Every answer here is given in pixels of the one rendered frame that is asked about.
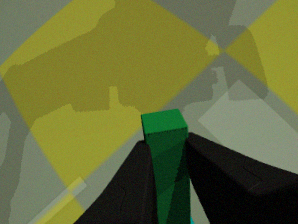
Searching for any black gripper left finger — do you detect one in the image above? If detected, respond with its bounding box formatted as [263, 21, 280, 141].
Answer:
[73, 140, 157, 224]

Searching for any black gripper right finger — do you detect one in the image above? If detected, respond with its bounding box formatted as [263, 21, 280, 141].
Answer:
[185, 132, 298, 224]

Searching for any dark green rectangular post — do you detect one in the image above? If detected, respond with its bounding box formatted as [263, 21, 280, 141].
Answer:
[141, 108, 192, 224]

